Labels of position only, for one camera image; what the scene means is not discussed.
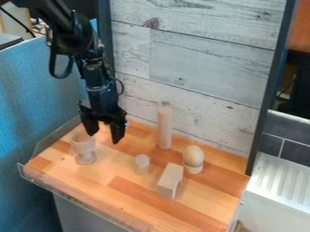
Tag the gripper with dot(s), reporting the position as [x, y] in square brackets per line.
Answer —
[101, 101]

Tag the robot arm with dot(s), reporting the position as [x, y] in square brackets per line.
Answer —
[68, 27]

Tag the wooden cup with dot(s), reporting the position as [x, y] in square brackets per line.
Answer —
[83, 147]

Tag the short wooden cylinder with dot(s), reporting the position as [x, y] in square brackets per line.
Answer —
[142, 163]

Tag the tall wooden cylinder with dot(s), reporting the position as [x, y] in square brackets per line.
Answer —
[165, 128]

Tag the wooden arch block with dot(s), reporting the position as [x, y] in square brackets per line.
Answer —
[170, 181]

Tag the wooden egg in holder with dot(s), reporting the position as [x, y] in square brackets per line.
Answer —
[193, 158]

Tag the white toy sink unit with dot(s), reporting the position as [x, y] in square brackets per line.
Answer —
[278, 193]

